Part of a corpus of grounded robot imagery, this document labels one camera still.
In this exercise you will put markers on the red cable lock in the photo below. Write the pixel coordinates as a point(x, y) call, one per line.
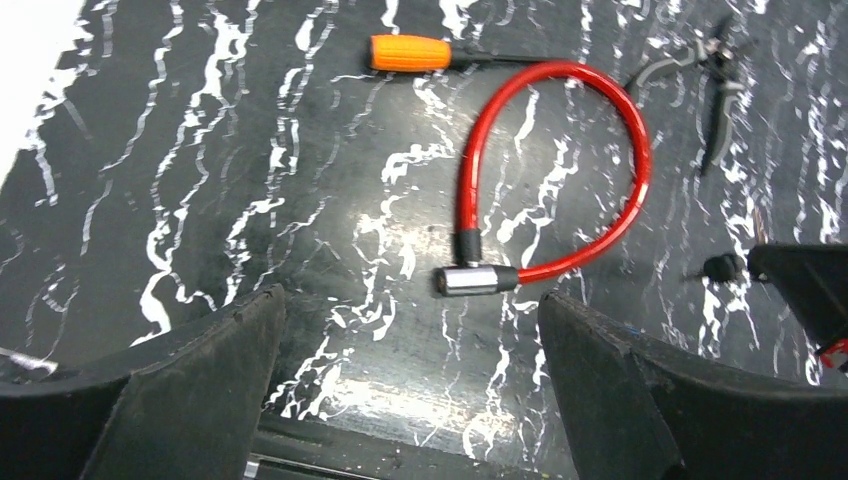
point(472, 277)

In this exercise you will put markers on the grey handled pliers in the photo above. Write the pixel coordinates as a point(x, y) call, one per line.
point(720, 57)

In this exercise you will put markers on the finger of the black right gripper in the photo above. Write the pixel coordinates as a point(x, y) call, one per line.
point(812, 279)

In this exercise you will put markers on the orange handled screwdriver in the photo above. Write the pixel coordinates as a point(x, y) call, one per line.
point(416, 54)

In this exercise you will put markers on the black key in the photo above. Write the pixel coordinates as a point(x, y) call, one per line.
point(723, 268)

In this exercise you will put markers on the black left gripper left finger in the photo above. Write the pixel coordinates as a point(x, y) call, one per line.
point(184, 405)

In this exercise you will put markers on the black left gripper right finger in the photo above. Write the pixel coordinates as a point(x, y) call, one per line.
point(635, 407)

